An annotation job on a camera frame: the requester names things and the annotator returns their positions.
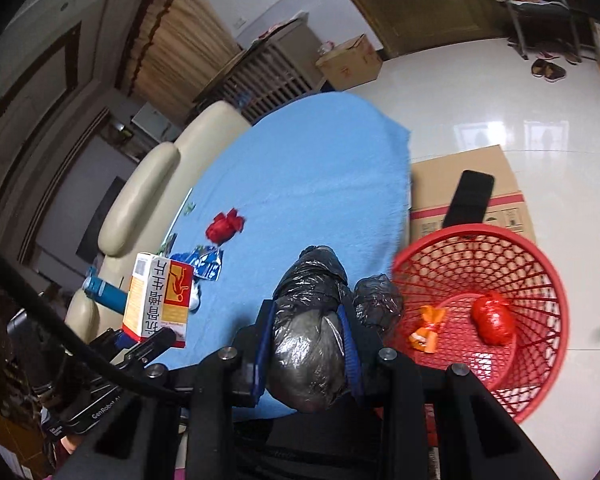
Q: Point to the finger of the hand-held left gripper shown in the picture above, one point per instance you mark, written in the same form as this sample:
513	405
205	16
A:
152	345
107	342

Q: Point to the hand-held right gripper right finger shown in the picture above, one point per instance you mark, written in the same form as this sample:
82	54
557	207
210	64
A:
352	360

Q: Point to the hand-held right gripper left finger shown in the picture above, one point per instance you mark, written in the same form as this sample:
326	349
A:
260	360

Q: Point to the white and yellow medicine box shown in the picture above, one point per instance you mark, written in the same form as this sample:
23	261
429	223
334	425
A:
150	300

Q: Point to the large black plastic bag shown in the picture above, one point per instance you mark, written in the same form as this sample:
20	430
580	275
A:
305	340

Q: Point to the blue foil carton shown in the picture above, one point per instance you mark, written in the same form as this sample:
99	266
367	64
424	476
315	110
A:
205	262

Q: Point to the red plastic basket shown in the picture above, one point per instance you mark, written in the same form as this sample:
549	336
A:
530	285

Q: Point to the teal water bottle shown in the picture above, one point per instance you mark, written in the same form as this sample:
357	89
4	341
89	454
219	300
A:
105	292

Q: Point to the small black plastic bag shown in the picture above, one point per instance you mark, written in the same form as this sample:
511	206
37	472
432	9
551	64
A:
377	302

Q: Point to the orange snack wrapper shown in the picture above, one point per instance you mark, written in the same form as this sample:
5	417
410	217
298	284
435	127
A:
427	330

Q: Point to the crumpled red plastic bag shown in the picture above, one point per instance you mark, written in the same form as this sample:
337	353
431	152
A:
224	225

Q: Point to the white thin stick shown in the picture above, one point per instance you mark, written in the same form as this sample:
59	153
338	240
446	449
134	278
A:
182	207

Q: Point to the green candy wrapper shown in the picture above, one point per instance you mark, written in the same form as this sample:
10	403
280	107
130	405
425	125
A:
189	207

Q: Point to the cream leather sofa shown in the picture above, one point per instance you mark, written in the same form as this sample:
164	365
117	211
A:
145	185

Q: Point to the large cardboard box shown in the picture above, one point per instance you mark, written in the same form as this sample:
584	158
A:
430	190

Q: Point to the blue tablecloth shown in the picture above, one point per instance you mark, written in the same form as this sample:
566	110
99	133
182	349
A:
305	175

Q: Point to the black smartphone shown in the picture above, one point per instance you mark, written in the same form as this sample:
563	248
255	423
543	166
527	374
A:
470	200

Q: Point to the wooden slatted cabinet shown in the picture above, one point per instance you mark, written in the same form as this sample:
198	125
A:
275	70

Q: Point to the small cardboard box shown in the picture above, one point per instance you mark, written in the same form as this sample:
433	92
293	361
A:
350	62

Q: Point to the brown curtain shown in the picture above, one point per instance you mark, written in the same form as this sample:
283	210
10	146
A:
180	35

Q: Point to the pair of slippers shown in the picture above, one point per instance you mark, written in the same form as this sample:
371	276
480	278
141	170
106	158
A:
547	70

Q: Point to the wooden door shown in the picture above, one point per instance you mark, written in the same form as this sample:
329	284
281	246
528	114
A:
430	5

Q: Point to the metal frame chair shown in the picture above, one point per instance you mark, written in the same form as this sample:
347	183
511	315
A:
540	5

